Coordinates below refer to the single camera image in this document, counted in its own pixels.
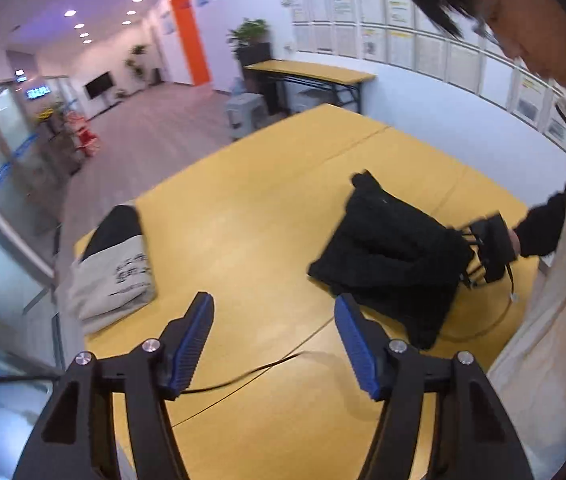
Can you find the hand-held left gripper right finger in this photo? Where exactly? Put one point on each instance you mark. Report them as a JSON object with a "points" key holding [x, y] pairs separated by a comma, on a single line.
{"points": [[358, 345]]}

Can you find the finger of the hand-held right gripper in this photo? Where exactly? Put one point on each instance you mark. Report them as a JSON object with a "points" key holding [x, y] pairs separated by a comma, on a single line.
{"points": [[472, 238], [475, 274]]}

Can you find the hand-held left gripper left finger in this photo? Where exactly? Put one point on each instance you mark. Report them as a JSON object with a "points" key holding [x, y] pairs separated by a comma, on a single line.
{"points": [[190, 345]]}

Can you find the black fleece jacket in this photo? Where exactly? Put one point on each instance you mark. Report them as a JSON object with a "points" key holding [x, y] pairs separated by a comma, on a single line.
{"points": [[388, 250]]}

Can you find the person's right forearm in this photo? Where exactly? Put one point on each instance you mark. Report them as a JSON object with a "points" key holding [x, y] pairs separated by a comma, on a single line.
{"points": [[543, 225]]}

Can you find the person in beige vest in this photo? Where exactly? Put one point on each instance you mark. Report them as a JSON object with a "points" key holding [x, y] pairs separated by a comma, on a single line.
{"points": [[553, 320]]}

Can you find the person's head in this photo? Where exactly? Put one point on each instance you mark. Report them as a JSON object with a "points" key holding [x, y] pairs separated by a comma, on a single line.
{"points": [[538, 25]]}

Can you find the yellow folding side table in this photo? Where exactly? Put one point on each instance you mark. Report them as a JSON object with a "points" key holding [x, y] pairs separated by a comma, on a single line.
{"points": [[313, 71]]}

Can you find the grey plastic stool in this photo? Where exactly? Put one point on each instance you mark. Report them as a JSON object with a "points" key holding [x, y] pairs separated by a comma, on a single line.
{"points": [[245, 110]]}

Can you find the tall potted plant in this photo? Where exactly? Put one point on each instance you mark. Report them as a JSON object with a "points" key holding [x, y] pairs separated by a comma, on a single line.
{"points": [[138, 60]]}

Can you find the leafy potted plant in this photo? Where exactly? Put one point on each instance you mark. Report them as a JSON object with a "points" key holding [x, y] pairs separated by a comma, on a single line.
{"points": [[249, 35]]}

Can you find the group of ceiling spot lights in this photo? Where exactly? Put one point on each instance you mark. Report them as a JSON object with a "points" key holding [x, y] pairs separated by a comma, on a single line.
{"points": [[108, 10]]}

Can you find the group of framed wall notices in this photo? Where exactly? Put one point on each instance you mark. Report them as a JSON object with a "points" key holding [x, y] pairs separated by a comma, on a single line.
{"points": [[413, 45]]}

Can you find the wall television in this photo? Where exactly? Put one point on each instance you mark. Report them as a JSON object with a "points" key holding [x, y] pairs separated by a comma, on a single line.
{"points": [[99, 85]]}

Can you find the orange wall panel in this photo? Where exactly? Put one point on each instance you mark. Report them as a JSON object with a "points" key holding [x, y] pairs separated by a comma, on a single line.
{"points": [[190, 35]]}

